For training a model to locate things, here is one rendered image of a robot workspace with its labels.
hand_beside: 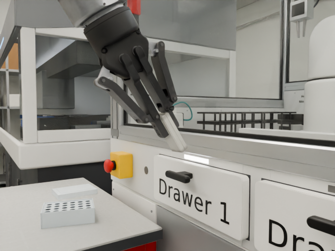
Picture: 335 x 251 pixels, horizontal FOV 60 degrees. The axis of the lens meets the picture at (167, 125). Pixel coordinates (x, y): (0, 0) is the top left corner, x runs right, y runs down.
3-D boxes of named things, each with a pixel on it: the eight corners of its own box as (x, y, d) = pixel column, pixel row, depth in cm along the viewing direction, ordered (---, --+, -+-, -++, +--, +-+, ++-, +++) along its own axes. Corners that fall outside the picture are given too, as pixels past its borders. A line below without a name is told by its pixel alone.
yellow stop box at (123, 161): (117, 180, 83) (116, 155, 83) (107, 175, 89) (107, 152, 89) (133, 177, 86) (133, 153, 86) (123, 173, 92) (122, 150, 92)
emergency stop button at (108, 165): (107, 174, 83) (107, 160, 83) (102, 172, 87) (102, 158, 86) (117, 173, 85) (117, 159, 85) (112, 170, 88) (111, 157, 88)
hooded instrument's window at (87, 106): (21, 143, 117) (18, 29, 114) (-3, 125, 266) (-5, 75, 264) (227, 132, 179) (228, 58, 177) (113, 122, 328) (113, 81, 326)
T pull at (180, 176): (185, 184, 55) (185, 177, 55) (164, 177, 61) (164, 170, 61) (200, 182, 57) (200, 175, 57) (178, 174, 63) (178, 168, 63)
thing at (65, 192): (58, 199, 90) (58, 194, 90) (51, 193, 97) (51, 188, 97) (97, 193, 97) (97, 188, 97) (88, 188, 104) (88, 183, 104)
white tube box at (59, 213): (40, 229, 68) (40, 213, 68) (44, 216, 76) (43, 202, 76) (94, 222, 72) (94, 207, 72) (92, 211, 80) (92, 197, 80)
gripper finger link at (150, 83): (121, 54, 45) (128, 50, 46) (157, 113, 49) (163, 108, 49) (132, 49, 42) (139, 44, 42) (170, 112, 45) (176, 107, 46)
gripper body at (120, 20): (87, 20, 37) (125, 84, 39) (137, -5, 40) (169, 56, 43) (72, 35, 43) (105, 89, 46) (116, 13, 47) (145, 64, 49)
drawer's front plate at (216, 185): (241, 242, 48) (242, 177, 48) (153, 198, 73) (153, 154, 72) (249, 239, 49) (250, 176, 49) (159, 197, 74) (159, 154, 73)
